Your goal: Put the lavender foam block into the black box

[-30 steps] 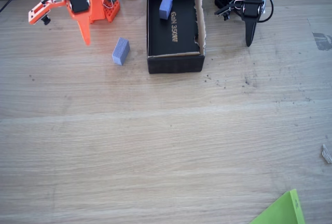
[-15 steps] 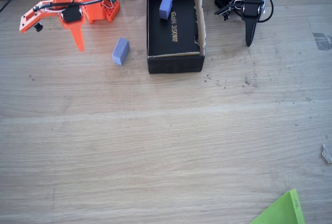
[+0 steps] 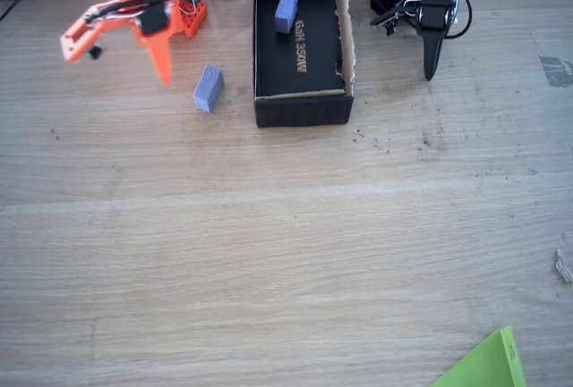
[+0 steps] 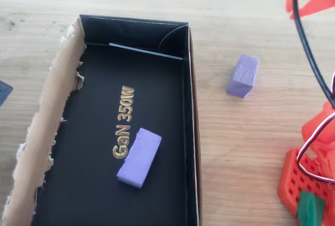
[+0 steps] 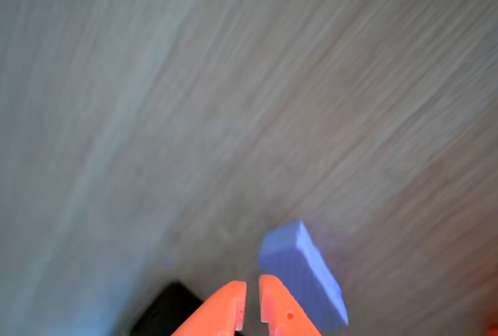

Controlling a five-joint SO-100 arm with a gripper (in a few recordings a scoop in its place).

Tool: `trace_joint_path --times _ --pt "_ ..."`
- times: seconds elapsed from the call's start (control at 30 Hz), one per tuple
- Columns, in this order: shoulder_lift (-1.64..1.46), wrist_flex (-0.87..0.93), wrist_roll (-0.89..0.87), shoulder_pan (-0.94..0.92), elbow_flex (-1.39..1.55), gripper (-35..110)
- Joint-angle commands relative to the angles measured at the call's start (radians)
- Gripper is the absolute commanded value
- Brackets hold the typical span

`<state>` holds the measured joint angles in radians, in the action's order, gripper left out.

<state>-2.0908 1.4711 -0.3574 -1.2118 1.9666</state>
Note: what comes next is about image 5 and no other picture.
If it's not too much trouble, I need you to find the black cardboard box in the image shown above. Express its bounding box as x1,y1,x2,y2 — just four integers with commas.
127,280,243,336

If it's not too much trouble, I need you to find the purple textured foam block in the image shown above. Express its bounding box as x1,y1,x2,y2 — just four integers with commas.
258,219,349,330

